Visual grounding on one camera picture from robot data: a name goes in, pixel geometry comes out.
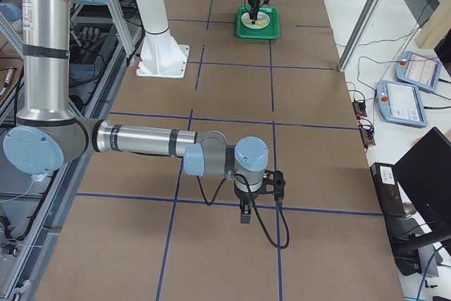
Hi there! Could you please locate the blue teach pendant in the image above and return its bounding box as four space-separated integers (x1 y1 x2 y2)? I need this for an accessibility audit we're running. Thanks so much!
395 51 442 93
376 80 428 128

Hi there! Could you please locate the green plastic tray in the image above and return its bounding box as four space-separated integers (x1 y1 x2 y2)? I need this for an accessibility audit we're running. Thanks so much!
236 6 280 39

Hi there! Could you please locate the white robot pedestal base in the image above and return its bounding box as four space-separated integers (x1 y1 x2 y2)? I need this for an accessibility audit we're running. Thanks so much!
136 0 190 78

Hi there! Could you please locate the far blue teach pendant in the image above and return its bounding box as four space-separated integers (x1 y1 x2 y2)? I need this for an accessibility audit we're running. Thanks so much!
395 51 442 93

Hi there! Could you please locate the black laptop monitor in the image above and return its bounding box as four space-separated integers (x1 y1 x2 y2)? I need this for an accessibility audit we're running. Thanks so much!
394 127 450 230

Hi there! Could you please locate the near blue teach pendant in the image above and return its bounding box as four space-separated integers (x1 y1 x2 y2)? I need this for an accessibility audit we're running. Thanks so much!
376 80 428 128

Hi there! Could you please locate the aluminium frame post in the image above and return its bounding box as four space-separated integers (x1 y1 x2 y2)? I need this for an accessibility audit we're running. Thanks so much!
338 0 381 72

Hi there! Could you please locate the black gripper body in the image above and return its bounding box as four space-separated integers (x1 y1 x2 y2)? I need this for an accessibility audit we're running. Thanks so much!
234 186 264 209
248 0 260 19

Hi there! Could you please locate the white round plate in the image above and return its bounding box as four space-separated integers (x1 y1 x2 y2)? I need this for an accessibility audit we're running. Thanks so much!
240 11 271 30

